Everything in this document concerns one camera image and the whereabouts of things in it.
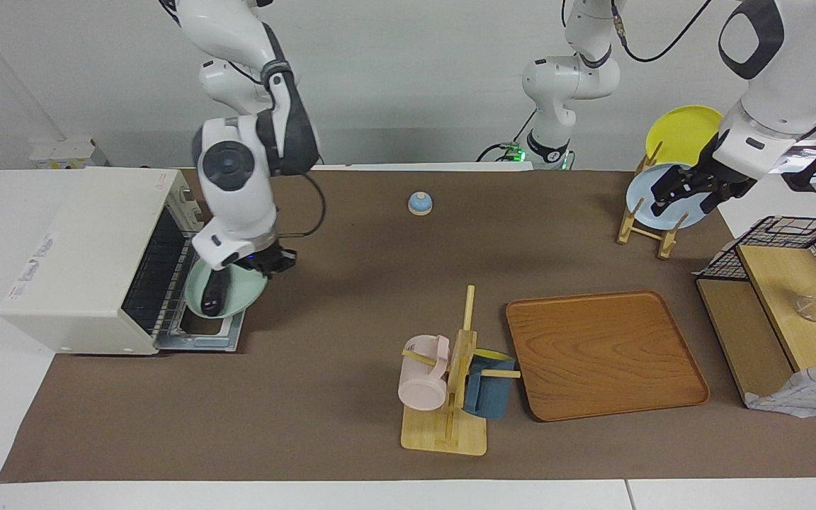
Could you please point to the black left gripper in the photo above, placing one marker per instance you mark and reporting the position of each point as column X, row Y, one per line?
column 709, row 176

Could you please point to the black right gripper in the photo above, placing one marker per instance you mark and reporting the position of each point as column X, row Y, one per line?
column 266, row 255

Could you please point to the pale green plate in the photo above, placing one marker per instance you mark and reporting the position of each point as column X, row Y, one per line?
column 241, row 294

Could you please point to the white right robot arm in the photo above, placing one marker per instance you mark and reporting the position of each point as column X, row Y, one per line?
column 234, row 177

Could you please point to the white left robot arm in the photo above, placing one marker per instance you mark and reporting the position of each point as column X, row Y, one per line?
column 790, row 92

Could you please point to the metal oven rack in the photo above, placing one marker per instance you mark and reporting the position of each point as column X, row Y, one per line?
column 160, row 269

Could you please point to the white toaster oven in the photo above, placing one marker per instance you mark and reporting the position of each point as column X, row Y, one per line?
column 89, row 262

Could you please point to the light blue plate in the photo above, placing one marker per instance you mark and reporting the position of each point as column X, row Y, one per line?
column 645, row 202

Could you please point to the wooden dish rack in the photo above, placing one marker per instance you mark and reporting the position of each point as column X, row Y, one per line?
column 631, row 227

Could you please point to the yellow plate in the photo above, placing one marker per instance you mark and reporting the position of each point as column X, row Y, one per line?
column 684, row 131

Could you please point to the brown table mat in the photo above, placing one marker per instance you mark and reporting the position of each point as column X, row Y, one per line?
column 351, row 304

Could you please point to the blue bell with wooden knob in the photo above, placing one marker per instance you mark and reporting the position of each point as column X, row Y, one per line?
column 420, row 205

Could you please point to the clear glass cup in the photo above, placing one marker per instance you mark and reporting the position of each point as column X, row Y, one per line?
column 808, row 307

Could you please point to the wooden serving tray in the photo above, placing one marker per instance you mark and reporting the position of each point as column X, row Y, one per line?
column 603, row 354

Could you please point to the pink mug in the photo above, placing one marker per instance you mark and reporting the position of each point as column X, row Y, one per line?
column 422, row 386

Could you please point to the wooden mug tree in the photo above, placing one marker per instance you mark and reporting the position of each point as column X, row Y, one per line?
column 459, row 368

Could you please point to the white quilted cloth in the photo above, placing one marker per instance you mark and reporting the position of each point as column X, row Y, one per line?
column 815, row 393

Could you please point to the white power strip box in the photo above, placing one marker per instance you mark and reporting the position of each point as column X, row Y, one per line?
column 64, row 152

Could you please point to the dark blue mug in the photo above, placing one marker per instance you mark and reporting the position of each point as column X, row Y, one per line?
column 489, row 393

